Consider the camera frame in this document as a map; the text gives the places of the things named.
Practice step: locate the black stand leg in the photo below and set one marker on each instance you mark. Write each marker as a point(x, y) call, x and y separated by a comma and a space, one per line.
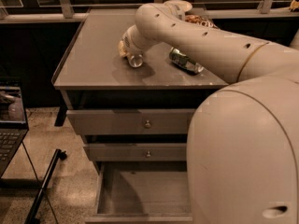
point(42, 186)

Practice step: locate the green soda can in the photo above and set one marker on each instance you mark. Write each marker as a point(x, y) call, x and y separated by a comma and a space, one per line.
point(184, 62)

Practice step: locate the grey open bottom drawer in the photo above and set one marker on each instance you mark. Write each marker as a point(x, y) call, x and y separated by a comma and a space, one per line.
point(142, 192)

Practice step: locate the metal window railing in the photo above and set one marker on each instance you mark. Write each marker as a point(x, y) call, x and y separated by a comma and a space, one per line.
point(65, 3)

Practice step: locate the grey drawer cabinet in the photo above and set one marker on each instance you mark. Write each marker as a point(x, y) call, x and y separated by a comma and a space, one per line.
point(92, 75)

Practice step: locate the grey middle drawer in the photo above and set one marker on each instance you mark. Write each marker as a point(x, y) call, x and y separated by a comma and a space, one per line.
point(136, 152)

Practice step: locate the grey top drawer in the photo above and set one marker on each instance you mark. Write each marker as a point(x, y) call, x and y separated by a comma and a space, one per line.
point(130, 121)

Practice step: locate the silver redbull can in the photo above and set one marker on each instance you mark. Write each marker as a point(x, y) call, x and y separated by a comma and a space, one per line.
point(135, 60)

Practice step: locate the black laptop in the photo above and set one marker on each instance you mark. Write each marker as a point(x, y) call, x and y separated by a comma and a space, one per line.
point(13, 120)

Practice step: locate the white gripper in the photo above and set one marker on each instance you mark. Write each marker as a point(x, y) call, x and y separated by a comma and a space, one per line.
point(128, 43)

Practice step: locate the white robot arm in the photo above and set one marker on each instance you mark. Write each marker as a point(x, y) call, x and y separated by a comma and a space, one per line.
point(243, 140)

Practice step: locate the brown chip bag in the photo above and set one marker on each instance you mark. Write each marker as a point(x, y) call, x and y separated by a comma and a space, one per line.
point(196, 19)

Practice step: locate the white ceramic bowl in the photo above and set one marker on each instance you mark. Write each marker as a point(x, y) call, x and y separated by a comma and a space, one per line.
point(185, 6)

